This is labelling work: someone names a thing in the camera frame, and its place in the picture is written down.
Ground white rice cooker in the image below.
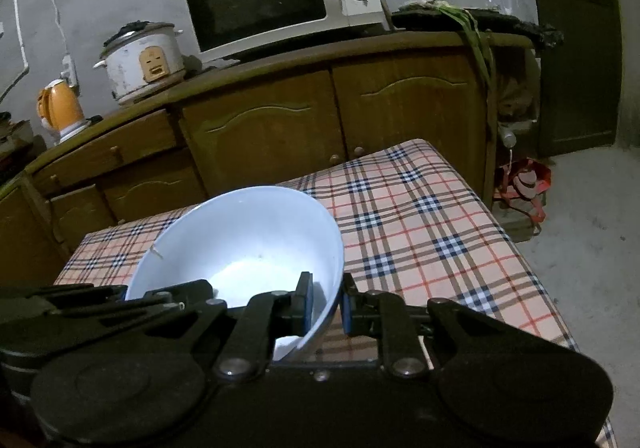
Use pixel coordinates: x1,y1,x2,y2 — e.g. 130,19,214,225
94,22,187,106

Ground orange electric kettle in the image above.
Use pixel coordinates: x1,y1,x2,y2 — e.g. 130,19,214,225
36,79,87,145

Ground dark flat tray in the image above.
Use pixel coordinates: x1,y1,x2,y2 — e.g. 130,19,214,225
391,2,563,48

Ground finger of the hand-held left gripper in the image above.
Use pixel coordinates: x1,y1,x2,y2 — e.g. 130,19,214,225
47,279,215,329
0,284,129,315

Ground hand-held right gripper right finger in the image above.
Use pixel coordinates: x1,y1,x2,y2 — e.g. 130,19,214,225
341,273,501,377

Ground red bag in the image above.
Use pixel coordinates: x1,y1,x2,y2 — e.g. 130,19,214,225
492,158,552,236

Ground white bowl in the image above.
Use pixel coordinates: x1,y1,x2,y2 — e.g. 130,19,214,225
125,185,346,363

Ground wall socket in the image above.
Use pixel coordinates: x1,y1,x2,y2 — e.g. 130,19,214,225
61,55,79,88

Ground wooden cabinet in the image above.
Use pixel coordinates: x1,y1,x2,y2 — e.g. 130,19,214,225
0,30,543,289

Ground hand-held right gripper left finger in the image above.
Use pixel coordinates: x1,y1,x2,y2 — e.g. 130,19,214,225
190,272,315,381

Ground dark green door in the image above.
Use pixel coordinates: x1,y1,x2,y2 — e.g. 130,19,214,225
520,0,626,159

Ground green onions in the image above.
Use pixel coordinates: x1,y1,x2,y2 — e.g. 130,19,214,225
400,0,496,93

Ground plaid tablecloth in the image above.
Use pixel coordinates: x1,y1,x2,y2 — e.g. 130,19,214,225
54,139,616,448

